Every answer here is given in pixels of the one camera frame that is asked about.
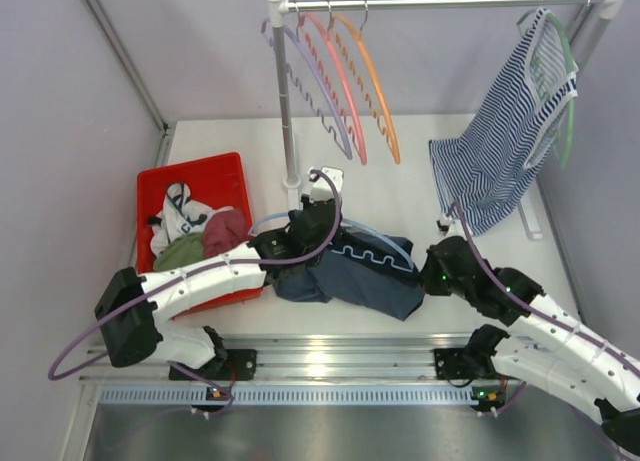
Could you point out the blue white striped tank top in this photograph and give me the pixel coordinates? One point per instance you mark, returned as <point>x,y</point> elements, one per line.
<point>481,173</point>

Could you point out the pink hanger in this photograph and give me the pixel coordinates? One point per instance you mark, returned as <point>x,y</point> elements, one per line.
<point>325,54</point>

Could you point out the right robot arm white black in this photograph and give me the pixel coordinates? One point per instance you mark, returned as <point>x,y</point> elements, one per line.
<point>530,337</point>

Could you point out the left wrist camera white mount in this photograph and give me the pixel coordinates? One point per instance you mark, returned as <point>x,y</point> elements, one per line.
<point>322,182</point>

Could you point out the light blue hanger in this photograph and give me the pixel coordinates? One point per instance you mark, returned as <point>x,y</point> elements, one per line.
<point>253,230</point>

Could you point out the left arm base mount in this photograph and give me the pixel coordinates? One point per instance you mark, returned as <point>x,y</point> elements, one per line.
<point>240,365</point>

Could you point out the green hanger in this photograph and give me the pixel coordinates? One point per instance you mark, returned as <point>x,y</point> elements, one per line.
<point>551,71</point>

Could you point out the orange hanger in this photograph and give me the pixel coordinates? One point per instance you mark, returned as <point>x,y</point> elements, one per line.
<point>370,86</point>

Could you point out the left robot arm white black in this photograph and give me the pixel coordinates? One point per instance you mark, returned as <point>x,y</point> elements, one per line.
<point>138,311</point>

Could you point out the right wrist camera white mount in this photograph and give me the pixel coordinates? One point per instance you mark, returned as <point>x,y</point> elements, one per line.
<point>449,226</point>

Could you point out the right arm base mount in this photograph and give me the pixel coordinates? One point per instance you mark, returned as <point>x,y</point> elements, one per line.
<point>461,366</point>

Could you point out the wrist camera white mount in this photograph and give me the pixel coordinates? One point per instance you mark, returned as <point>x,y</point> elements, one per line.
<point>322,182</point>
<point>449,226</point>

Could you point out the green garment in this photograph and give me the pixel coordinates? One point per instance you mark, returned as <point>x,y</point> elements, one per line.
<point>182,252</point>

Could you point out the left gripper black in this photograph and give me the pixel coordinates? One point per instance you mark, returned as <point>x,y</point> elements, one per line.
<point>320,221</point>

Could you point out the slotted cable duct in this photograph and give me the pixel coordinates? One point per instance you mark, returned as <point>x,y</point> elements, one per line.
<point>298,395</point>

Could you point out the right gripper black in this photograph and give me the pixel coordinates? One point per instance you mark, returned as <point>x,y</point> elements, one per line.
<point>427,275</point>

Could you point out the white printed garment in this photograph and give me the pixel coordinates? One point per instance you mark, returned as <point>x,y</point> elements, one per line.
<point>180,215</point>

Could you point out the aluminium mounting rail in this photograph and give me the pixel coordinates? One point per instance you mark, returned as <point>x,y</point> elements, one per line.
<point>333,359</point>

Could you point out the maroon garment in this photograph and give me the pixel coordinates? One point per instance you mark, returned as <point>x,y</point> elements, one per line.
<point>223,232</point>

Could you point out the metal clothes rack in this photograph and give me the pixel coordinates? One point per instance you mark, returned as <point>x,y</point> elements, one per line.
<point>419,130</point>

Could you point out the red plastic bin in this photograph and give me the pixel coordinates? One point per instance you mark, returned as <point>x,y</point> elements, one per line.
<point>216,181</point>

